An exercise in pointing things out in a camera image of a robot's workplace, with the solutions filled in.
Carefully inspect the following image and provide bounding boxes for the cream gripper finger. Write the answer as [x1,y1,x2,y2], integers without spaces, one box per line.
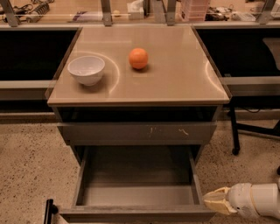
[204,199,236,215]
[203,186,230,201]

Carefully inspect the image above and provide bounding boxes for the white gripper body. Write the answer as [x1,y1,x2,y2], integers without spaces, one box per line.
[227,183,259,218]

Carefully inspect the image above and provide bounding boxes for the grey drawer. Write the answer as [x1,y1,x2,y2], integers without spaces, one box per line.
[58,122,217,145]
[60,146,214,223]

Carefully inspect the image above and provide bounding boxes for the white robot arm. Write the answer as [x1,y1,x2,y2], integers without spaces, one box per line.
[203,183,280,220]

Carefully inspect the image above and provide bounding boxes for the black table leg with caster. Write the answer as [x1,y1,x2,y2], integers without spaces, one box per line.
[228,102,280,156]

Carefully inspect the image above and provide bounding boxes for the orange ball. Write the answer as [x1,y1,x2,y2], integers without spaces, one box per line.
[129,48,148,69]

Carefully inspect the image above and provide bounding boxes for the black stand leg left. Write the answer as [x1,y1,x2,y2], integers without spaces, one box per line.
[43,199,59,224]

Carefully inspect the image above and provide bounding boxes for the white bowl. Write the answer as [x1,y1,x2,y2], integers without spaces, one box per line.
[67,56,105,86]

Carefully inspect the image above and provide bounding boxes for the pink stacked trays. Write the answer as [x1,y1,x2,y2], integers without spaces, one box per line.
[179,0,210,22]

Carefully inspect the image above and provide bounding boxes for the white tissue box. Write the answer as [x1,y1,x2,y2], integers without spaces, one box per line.
[127,0,144,20]

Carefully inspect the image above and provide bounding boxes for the coiled black cable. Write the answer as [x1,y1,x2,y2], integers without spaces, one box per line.
[25,2,51,24]

